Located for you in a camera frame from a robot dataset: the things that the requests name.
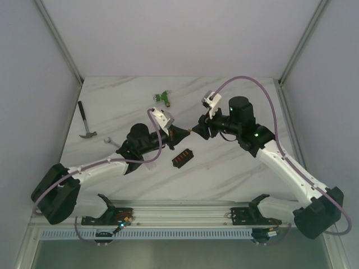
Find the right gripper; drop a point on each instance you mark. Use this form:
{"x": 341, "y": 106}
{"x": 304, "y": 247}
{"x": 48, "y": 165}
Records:
{"x": 202, "y": 128}

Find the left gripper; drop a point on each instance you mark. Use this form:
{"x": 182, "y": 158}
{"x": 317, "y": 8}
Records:
{"x": 172, "y": 136}

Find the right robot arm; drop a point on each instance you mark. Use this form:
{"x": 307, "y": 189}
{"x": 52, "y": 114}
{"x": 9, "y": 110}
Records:
{"x": 316, "y": 208}

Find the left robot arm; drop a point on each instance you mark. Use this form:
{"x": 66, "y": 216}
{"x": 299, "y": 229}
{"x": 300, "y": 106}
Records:
{"x": 61, "y": 192}

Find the silver open-end wrench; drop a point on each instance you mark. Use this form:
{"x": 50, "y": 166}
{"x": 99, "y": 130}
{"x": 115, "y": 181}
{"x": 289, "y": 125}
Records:
{"x": 109, "y": 141}

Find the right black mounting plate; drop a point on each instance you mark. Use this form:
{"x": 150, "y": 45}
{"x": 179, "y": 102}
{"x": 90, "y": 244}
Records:
{"x": 250, "y": 216}

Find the black mounting plate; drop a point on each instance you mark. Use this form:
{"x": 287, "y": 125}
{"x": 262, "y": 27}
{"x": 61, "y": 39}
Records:
{"x": 120, "y": 215}
{"x": 250, "y": 216}

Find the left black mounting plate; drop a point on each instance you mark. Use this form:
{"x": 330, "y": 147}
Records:
{"x": 120, "y": 215}

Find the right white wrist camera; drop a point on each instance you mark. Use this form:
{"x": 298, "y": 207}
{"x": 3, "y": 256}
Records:
{"x": 211, "y": 101}

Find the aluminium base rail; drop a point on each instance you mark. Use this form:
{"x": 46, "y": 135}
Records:
{"x": 164, "y": 214}

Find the claw hammer black handle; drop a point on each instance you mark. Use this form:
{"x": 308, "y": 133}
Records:
{"x": 88, "y": 133}

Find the white slotted cable duct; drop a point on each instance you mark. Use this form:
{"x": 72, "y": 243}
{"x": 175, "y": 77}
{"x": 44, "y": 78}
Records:
{"x": 146, "y": 233}

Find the right aluminium frame post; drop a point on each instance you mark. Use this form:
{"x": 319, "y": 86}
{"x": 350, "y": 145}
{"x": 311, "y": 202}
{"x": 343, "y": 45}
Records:
{"x": 304, "y": 40}

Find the aluminium frame post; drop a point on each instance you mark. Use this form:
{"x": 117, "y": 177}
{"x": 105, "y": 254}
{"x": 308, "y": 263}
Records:
{"x": 304, "y": 40}
{"x": 44, "y": 14}

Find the left aluminium frame post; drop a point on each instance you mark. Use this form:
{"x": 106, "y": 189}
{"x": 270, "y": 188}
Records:
{"x": 44, "y": 14}

